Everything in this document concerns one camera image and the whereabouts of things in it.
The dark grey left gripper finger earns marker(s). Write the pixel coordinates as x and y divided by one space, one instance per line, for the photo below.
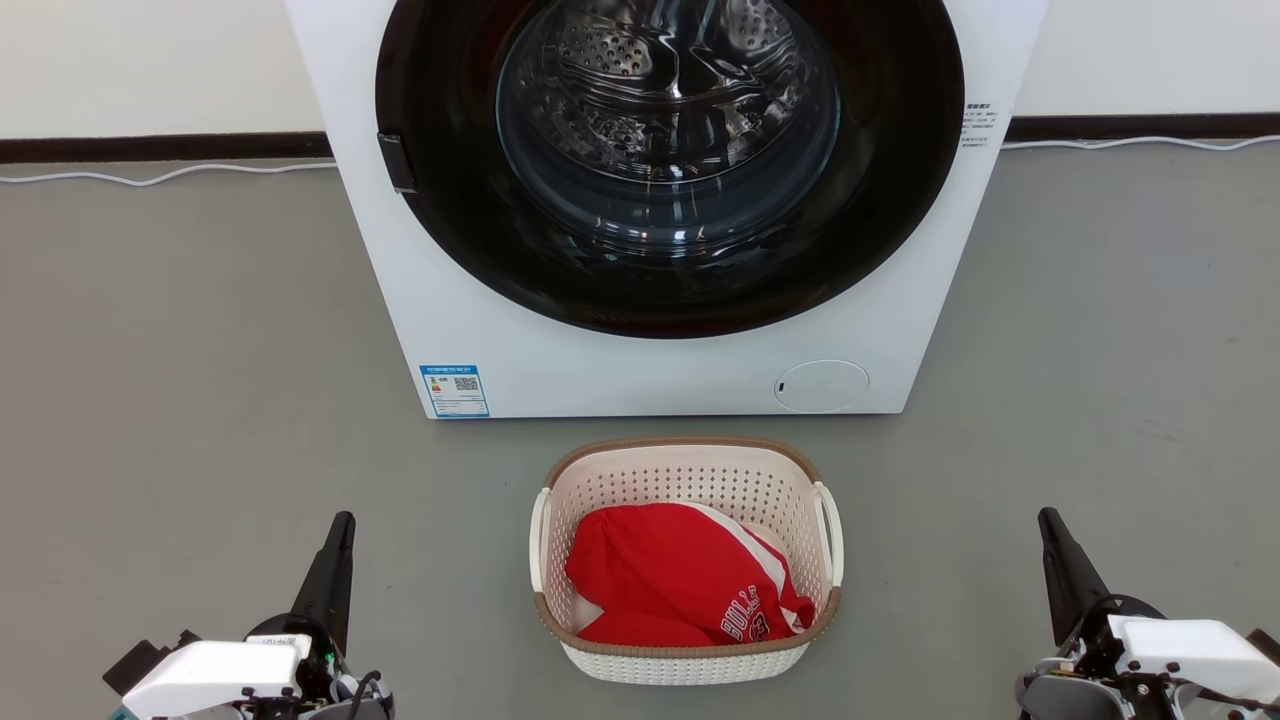
325 585

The white front-load washing machine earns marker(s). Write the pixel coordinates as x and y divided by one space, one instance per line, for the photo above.
620 370

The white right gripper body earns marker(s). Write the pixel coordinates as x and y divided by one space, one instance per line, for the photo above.
1170 660

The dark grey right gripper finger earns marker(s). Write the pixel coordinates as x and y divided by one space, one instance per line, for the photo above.
1070 575

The black round washing machine door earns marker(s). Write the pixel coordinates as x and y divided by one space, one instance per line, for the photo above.
900 200

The white perforated plastic laundry basket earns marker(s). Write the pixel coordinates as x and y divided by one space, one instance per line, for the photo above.
690 475

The blue energy label sticker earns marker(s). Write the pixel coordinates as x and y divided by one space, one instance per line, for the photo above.
454 390

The red bulls jersey garment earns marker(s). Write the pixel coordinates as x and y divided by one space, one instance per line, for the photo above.
670 575

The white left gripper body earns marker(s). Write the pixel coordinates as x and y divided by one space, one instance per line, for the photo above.
215 675

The small printed text label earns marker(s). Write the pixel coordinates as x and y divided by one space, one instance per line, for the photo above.
980 124

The round white filter cover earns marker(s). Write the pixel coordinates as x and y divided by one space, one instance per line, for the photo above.
821 386

